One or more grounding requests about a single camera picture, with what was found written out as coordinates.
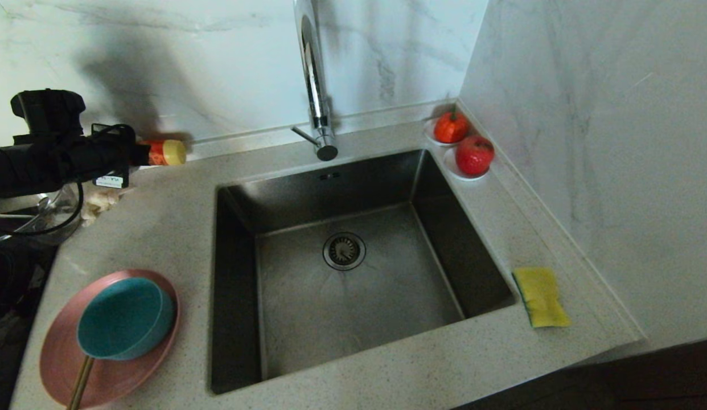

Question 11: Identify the orange detergent bottle yellow cap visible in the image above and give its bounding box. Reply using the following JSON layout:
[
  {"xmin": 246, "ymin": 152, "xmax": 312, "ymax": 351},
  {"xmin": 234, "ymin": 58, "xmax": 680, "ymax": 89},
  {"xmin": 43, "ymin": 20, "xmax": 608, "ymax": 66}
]
[{"xmin": 140, "ymin": 140, "xmax": 188, "ymax": 167}]

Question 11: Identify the stainless steel sink basin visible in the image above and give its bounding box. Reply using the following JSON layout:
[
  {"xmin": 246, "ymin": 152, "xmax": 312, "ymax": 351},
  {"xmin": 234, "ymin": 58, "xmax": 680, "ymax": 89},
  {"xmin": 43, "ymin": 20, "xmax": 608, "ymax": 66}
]
[{"xmin": 208, "ymin": 149, "xmax": 516, "ymax": 396}]

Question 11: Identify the yellow and green sponge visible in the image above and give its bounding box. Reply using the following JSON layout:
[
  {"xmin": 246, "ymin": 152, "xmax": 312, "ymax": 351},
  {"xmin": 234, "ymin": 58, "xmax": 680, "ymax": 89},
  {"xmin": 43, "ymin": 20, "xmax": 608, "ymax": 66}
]
[{"xmin": 512, "ymin": 266, "xmax": 572, "ymax": 329}]

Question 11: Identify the crumpled beige tissue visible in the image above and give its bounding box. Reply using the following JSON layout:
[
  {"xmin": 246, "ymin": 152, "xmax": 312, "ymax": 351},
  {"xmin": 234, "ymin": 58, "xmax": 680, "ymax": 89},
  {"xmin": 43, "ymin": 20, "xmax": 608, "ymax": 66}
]
[{"xmin": 80, "ymin": 190, "xmax": 122, "ymax": 227}]

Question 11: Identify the teal bowl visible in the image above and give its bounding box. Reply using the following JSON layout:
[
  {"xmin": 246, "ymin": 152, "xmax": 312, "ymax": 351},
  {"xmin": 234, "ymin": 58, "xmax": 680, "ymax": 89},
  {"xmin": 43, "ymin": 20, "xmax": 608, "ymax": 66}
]
[{"xmin": 77, "ymin": 277, "xmax": 176, "ymax": 361}]

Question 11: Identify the black cooktop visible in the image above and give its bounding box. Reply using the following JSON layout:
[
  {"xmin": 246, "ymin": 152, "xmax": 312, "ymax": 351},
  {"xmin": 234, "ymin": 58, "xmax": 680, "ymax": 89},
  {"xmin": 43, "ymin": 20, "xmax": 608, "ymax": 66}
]
[{"xmin": 0, "ymin": 242, "xmax": 61, "ymax": 410}]

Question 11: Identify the chrome kitchen faucet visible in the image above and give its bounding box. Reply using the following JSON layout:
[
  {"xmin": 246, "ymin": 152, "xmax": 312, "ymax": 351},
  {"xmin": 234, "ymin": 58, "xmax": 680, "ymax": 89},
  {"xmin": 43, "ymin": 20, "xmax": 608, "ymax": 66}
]
[{"xmin": 291, "ymin": 0, "xmax": 339, "ymax": 163}]

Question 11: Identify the pink round plate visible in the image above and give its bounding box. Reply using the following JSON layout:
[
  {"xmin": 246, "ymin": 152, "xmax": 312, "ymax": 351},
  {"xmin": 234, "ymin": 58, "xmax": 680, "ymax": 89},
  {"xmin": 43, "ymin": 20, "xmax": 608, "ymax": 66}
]
[{"xmin": 39, "ymin": 269, "xmax": 182, "ymax": 408}]

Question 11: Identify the round metal drain strainer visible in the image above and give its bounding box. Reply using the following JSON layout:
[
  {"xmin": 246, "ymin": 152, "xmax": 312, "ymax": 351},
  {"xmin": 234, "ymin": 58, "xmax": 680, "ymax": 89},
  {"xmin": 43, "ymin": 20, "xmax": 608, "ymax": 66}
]
[{"xmin": 322, "ymin": 232, "xmax": 367, "ymax": 272}]

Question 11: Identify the small white dish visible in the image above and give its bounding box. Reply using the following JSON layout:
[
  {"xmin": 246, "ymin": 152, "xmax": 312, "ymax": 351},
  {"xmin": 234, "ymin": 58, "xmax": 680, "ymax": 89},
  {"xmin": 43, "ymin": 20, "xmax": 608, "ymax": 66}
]
[
  {"xmin": 424, "ymin": 117, "xmax": 471, "ymax": 149},
  {"xmin": 443, "ymin": 147, "xmax": 491, "ymax": 183}
]

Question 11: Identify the red tomato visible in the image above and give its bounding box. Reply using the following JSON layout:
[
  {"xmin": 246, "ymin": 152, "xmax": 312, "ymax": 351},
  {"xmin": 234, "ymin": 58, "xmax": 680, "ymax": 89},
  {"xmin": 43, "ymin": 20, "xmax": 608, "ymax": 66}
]
[{"xmin": 433, "ymin": 108, "xmax": 469, "ymax": 145}]

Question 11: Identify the red apple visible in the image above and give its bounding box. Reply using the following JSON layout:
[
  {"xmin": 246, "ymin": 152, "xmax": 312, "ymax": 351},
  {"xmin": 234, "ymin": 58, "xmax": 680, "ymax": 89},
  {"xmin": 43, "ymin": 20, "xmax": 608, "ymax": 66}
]
[{"xmin": 456, "ymin": 136, "xmax": 495, "ymax": 177}]

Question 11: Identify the gold slim utensil handle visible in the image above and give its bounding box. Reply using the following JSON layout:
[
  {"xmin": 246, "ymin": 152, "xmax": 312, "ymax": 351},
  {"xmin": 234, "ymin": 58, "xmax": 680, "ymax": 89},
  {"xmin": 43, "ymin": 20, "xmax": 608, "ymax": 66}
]
[{"xmin": 67, "ymin": 356, "xmax": 96, "ymax": 410}]

